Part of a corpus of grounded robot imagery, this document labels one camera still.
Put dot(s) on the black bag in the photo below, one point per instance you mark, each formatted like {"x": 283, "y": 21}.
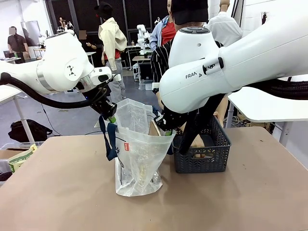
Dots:
{"x": 29, "y": 131}

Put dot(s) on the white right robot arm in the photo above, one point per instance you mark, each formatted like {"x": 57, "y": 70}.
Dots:
{"x": 216, "y": 72}

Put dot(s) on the person in dark t-shirt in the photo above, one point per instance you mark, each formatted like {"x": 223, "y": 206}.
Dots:
{"x": 16, "y": 43}

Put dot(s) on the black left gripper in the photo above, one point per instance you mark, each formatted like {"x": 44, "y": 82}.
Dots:
{"x": 106, "y": 107}

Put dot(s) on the seated person dark clothes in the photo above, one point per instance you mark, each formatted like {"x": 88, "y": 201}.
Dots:
{"x": 87, "y": 45}

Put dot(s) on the person in striped shirt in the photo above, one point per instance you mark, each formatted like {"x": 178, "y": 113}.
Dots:
{"x": 161, "y": 60}

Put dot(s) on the large white side table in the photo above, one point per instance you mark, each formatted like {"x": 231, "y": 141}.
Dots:
{"x": 264, "y": 106}

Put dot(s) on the dark grey plastic basket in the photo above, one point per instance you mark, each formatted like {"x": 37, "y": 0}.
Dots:
{"x": 204, "y": 163}

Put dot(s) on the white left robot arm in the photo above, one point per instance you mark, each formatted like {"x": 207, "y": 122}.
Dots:
{"x": 55, "y": 65}

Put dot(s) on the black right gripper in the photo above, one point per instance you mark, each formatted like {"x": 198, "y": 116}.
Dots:
{"x": 170, "y": 121}

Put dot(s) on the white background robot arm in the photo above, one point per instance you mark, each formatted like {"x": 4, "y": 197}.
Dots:
{"x": 142, "y": 29}

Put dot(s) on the person's bare forearm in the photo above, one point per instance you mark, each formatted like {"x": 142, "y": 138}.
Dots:
{"x": 221, "y": 108}

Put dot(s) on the brown cardboard box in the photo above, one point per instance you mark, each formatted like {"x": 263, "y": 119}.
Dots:
{"x": 154, "y": 130}

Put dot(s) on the green printed carton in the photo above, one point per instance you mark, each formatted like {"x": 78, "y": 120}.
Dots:
{"x": 20, "y": 160}

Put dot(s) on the person in plaid shirt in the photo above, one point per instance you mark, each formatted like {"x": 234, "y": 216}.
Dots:
{"x": 62, "y": 22}

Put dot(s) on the small white side table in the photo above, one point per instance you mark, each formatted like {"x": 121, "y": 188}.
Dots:
{"x": 7, "y": 93}

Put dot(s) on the person's bare hand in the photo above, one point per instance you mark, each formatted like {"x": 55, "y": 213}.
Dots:
{"x": 197, "y": 142}

